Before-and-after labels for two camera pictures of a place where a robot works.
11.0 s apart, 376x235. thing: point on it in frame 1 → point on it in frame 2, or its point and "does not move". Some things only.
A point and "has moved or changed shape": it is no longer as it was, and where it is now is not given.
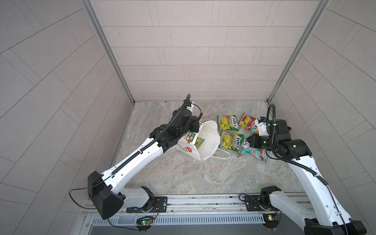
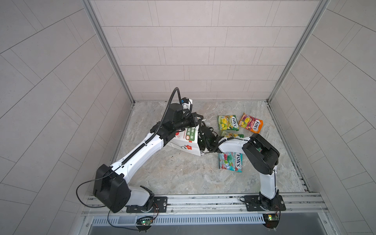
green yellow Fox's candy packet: (228, 122) does not move
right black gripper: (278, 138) → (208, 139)
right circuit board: (271, 220) does not move
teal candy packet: (259, 154) has moved or changed shape
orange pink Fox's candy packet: (247, 122) does not move
